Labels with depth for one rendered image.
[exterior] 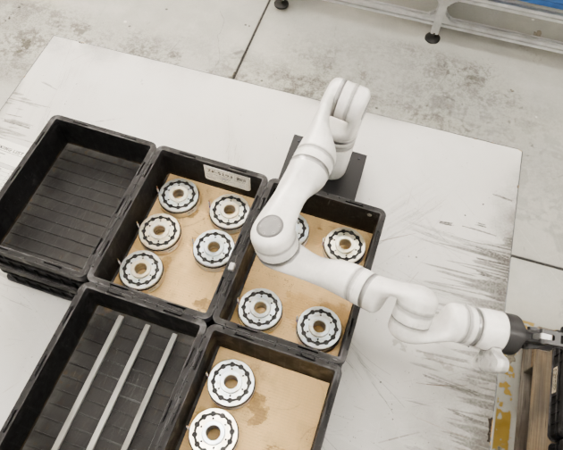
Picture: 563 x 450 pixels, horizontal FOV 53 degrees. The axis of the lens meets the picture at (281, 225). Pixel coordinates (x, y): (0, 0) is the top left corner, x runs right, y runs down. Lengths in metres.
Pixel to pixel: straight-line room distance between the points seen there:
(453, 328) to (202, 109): 1.12
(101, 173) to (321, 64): 1.66
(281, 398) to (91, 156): 0.82
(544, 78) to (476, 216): 1.62
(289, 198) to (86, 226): 0.59
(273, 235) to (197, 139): 0.74
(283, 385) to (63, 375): 0.49
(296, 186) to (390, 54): 1.99
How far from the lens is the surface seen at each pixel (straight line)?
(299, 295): 1.37
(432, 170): 1.78
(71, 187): 1.60
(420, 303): 1.01
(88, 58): 2.08
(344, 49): 3.08
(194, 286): 1.39
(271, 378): 1.31
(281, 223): 1.12
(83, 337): 1.40
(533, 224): 2.67
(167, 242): 1.42
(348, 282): 1.05
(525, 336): 1.12
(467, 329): 1.06
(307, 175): 1.19
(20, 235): 1.56
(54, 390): 1.38
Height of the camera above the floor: 2.10
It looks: 61 degrees down
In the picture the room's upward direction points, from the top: 3 degrees clockwise
